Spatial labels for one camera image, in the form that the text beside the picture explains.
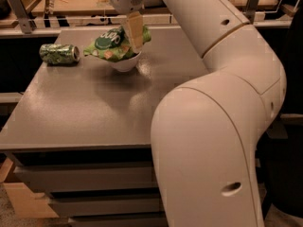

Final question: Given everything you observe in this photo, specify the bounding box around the green rice chip bag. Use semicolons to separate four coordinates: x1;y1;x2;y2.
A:
83;24;152;63

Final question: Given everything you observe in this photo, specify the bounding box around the white bowl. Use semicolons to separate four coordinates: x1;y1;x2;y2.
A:
110;53;141;72

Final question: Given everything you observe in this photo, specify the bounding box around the green soda can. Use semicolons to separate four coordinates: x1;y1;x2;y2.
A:
39;44;80;64

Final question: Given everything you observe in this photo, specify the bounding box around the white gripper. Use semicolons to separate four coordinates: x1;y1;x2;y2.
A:
109;0;143;53

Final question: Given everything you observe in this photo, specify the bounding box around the cardboard box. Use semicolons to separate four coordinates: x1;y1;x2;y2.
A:
0;158;58;218

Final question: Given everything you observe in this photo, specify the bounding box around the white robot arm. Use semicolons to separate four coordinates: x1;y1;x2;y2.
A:
151;0;286;227

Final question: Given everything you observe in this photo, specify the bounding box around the right metal bracket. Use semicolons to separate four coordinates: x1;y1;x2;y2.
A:
243;0;259;24

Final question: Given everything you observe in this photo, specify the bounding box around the grey drawer cabinet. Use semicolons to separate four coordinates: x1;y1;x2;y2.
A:
0;26;205;227

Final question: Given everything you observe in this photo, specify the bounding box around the left metal bracket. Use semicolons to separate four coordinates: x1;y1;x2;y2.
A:
8;0;34;34

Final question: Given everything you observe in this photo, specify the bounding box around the wooden workbench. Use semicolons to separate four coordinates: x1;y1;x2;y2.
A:
0;0;296;30

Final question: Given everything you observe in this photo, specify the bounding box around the metal bracket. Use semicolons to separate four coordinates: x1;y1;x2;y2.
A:
8;0;34;34
243;0;259;24

